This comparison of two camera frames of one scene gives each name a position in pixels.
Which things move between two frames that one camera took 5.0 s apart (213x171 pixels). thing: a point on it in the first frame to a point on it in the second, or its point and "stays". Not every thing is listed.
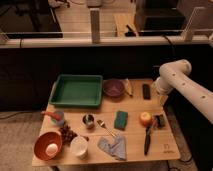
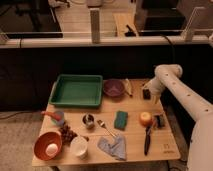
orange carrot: [53, 115] stays
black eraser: [146, 89] stays
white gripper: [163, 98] to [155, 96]
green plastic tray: [76, 90] stays
